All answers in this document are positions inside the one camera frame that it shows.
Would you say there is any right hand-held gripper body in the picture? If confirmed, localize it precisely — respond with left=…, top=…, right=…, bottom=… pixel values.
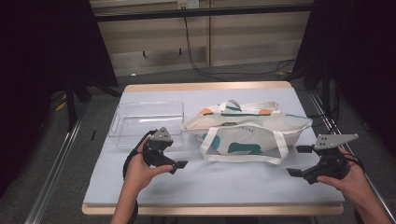
left=301, top=133, right=360, bottom=185

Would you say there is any black horizontal bar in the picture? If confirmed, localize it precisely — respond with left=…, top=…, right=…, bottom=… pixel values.
left=92, top=3, right=316, bottom=22

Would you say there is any black curtain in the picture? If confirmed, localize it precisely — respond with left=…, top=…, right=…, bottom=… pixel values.
left=0, top=0, right=120, bottom=190
left=292, top=0, right=396, bottom=162

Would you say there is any long black floor cable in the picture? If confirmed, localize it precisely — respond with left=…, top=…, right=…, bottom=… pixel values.
left=182, top=17, right=297, bottom=82

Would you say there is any metal floor rail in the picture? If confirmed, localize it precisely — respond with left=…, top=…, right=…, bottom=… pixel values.
left=307, top=90, right=396, bottom=224
left=23, top=102, right=92, bottom=224

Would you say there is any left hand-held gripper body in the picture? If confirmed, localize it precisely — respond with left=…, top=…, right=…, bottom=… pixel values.
left=142, top=126, right=176, bottom=168

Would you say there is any clear plastic container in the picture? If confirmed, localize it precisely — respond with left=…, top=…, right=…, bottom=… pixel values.
left=107, top=101, right=185, bottom=149

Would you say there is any white printed tote bag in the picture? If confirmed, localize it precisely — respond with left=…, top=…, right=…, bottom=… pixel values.
left=181, top=99, right=314, bottom=166

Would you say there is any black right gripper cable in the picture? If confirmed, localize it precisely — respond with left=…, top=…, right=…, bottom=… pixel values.
left=342, top=151, right=366, bottom=173

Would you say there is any black metal stand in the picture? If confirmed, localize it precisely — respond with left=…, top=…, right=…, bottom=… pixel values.
left=320, top=69, right=332, bottom=125
left=64, top=78, right=78, bottom=133

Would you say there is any person's left hand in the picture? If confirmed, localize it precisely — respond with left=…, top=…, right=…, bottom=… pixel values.
left=124, top=138, right=174, bottom=195

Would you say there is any person's right hand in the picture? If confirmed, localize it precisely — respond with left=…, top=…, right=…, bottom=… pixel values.
left=317, top=147, right=367, bottom=203

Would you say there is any white wall outlet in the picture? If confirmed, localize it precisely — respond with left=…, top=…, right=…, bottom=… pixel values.
left=177, top=0, right=200, bottom=9

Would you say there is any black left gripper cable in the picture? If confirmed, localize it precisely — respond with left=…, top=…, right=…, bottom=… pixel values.
left=121, top=130, right=157, bottom=224

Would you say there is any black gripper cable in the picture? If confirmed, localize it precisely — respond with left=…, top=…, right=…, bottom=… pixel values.
left=121, top=130, right=157, bottom=224
left=342, top=151, right=366, bottom=173

